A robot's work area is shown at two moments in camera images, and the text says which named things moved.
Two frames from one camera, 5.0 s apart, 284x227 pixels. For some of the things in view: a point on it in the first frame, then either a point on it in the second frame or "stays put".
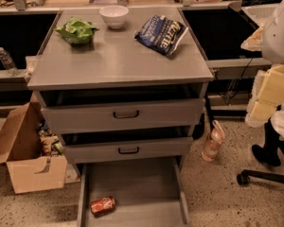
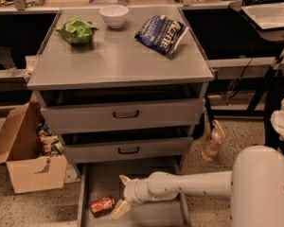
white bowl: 115,15 stays put
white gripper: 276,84 → 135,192
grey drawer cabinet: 122,86 stays put
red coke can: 102,206 stays put
